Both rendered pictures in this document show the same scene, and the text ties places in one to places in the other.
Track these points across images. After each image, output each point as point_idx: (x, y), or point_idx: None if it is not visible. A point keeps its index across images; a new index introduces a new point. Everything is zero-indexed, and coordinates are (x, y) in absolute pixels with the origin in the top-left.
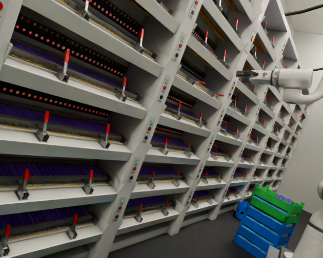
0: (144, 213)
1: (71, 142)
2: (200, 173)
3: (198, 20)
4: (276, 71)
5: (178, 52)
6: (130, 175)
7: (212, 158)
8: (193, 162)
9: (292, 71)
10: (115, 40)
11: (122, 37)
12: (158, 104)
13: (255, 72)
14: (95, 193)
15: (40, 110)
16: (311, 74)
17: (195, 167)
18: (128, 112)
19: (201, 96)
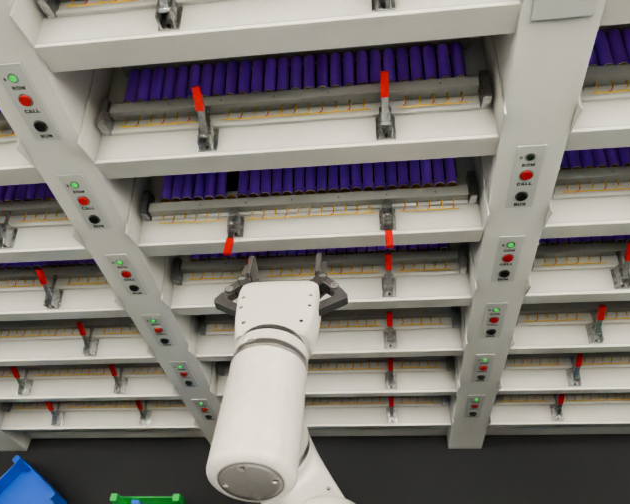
0: (325, 405)
1: (32, 349)
2: (496, 371)
3: None
4: (233, 353)
5: (94, 213)
6: (184, 380)
7: (577, 337)
8: (430, 354)
9: (223, 399)
10: None
11: None
12: (140, 296)
13: (228, 309)
14: (134, 391)
15: None
16: (218, 475)
17: (461, 359)
18: (83, 316)
19: (313, 244)
